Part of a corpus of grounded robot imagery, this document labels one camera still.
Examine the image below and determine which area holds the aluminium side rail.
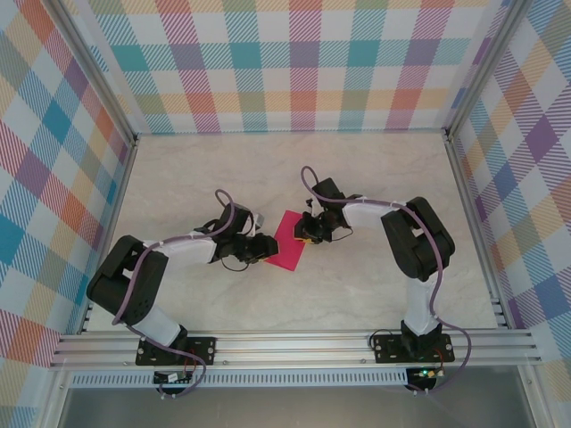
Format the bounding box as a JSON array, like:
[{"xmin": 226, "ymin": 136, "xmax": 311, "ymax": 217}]
[
  {"xmin": 78, "ymin": 136, "xmax": 139, "ymax": 335},
  {"xmin": 444, "ymin": 131, "xmax": 512, "ymax": 331}
]

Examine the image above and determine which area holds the perforated metal cable tray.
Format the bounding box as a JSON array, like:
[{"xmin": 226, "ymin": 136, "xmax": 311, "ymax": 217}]
[{"xmin": 69, "ymin": 372, "xmax": 414, "ymax": 389}]

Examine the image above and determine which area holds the aluminium frame leg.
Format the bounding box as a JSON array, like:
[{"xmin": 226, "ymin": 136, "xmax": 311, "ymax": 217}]
[
  {"xmin": 37, "ymin": 367, "xmax": 75, "ymax": 428},
  {"xmin": 512, "ymin": 363, "xmax": 552, "ymax": 428}
]

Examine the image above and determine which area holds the aluminium mounting rail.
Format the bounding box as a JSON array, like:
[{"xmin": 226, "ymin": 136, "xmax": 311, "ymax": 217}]
[{"xmin": 49, "ymin": 330, "xmax": 543, "ymax": 370}]

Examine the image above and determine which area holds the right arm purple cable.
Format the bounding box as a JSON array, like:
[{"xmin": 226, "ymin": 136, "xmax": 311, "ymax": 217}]
[{"xmin": 301, "ymin": 166, "xmax": 473, "ymax": 397}]

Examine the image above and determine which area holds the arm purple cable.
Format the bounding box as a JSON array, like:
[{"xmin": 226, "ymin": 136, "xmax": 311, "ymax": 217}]
[
  {"xmin": 110, "ymin": 188, "xmax": 237, "ymax": 400},
  {"xmin": 301, "ymin": 166, "xmax": 473, "ymax": 397}
]

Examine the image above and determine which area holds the black circuit board with label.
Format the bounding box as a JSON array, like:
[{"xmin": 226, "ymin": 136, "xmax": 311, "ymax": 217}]
[{"xmin": 153, "ymin": 369, "xmax": 194, "ymax": 385}]

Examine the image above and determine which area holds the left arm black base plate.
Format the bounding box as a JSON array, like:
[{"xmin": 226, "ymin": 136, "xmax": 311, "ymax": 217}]
[{"xmin": 135, "ymin": 334, "xmax": 219, "ymax": 367}]

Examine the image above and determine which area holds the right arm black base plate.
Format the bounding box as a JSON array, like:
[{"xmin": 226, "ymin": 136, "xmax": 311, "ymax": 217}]
[{"xmin": 371, "ymin": 332, "xmax": 455, "ymax": 365}]

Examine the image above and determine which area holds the red cloth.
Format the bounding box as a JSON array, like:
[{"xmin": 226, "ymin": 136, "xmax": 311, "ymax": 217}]
[{"xmin": 262, "ymin": 209, "xmax": 310, "ymax": 272}]

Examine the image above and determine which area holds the aluminium corner post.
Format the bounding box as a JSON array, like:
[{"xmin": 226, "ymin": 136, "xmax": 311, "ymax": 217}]
[
  {"xmin": 52, "ymin": 0, "xmax": 138, "ymax": 148},
  {"xmin": 443, "ymin": 0, "xmax": 513, "ymax": 139}
]

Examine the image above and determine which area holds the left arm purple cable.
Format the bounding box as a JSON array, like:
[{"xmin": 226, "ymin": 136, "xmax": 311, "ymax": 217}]
[{"xmin": 110, "ymin": 188, "xmax": 237, "ymax": 400}]

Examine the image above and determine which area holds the red black wire pair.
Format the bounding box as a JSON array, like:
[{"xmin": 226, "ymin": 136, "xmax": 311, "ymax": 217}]
[
  {"xmin": 182, "ymin": 350, "xmax": 201, "ymax": 378},
  {"xmin": 427, "ymin": 347, "xmax": 446, "ymax": 374}
]

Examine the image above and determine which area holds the circuit board with lit LED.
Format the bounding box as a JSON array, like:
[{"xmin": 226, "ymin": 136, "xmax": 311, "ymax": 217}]
[{"xmin": 406, "ymin": 366, "xmax": 443, "ymax": 381}]

